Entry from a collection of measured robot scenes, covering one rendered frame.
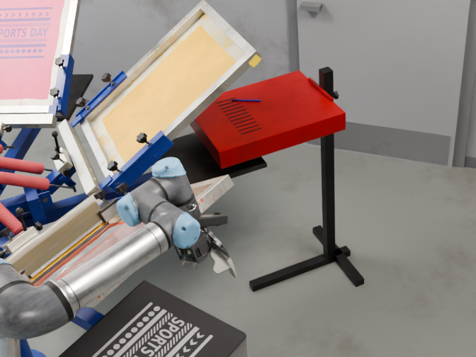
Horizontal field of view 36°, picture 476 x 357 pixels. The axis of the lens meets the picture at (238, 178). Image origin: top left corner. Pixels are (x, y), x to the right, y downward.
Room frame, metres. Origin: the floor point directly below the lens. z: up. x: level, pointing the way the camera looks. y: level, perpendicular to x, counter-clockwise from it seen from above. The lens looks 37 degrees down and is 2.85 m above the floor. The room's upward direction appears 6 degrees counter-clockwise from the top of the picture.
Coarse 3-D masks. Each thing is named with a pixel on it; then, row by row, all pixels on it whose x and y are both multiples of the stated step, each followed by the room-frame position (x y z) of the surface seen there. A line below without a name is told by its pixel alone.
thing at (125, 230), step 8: (112, 224) 2.00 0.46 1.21; (120, 224) 1.94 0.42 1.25; (144, 224) 1.79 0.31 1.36; (120, 232) 1.84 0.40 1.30; (128, 232) 1.79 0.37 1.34; (104, 240) 1.84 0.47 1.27; (112, 240) 1.80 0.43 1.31; (120, 240) 1.75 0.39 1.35; (80, 248) 1.90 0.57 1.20; (96, 248) 1.80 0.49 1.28; (104, 248) 1.75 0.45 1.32
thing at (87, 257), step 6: (96, 252) 1.75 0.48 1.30; (72, 258) 1.83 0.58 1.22; (84, 258) 1.76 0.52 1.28; (90, 258) 1.72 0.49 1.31; (60, 264) 1.83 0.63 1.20; (78, 264) 1.72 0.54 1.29; (54, 270) 1.80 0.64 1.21; (72, 270) 1.69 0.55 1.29; (48, 276) 1.76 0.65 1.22; (60, 276) 1.69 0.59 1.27; (36, 282) 1.76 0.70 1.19; (42, 282) 1.73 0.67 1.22
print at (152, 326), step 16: (144, 320) 1.77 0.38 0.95; (160, 320) 1.76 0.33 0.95; (176, 320) 1.75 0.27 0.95; (112, 336) 1.71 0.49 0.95; (128, 336) 1.70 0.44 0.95; (144, 336) 1.69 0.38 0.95; (160, 336) 1.68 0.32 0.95; (176, 336) 1.68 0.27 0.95; (192, 336) 1.67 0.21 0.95; (208, 336) 1.66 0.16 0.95; (96, 352) 1.65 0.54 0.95; (112, 352) 1.64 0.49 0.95; (128, 352) 1.63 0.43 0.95; (144, 352) 1.62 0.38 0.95; (160, 352) 1.62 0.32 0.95; (176, 352) 1.61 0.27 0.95; (192, 352) 1.60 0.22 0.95
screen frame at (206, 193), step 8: (224, 176) 1.74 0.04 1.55; (192, 184) 1.84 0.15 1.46; (200, 184) 1.79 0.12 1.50; (208, 184) 1.75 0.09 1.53; (216, 184) 1.70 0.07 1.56; (224, 184) 1.72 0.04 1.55; (232, 184) 1.73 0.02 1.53; (200, 192) 1.78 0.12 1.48; (208, 192) 1.67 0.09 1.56; (216, 192) 1.69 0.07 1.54; (224, 192) 1.70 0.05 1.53; (200, 200) 1.64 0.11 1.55; (208, 200) 1.65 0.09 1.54; (200, 208) 1.62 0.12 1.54; (112, 288) 1.35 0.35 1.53; (104, 296) 1.32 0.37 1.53; (88, 304) 1.31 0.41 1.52; (96, 304) 1.30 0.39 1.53
